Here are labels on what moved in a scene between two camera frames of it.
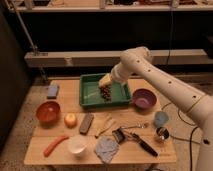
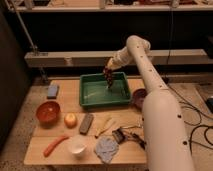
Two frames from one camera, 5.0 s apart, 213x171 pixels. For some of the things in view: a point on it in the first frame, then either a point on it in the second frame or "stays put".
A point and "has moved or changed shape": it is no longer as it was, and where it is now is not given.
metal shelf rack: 37,59 stays put
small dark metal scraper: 119,135 stays put
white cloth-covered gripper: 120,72 -> 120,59
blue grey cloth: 105,147 stays put
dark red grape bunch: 106,92 has moved or changed shape
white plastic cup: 77,145 stays put
